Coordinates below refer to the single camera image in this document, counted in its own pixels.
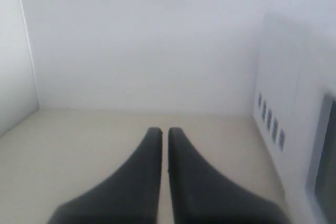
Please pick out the white Midea microwave oven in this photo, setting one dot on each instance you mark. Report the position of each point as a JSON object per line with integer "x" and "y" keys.
{"x": 295, "y": 102}

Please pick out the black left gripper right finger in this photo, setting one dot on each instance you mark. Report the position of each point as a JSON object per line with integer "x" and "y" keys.
{"x": 201, "y": 194}

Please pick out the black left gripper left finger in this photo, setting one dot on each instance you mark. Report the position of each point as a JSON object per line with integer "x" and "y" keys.
{"x": 130, "y": 195}

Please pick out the white microwave door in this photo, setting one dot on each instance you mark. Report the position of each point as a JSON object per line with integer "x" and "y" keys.
{"x": 326, "y": 161}

